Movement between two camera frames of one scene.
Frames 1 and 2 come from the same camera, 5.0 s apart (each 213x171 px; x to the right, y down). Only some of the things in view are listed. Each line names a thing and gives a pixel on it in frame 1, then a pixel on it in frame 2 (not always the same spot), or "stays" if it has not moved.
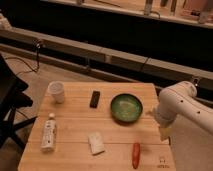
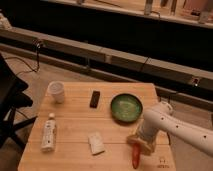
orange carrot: [136, 149] stays
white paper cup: [57, 91] stays
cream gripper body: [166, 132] to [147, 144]
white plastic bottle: [49, 136] stays
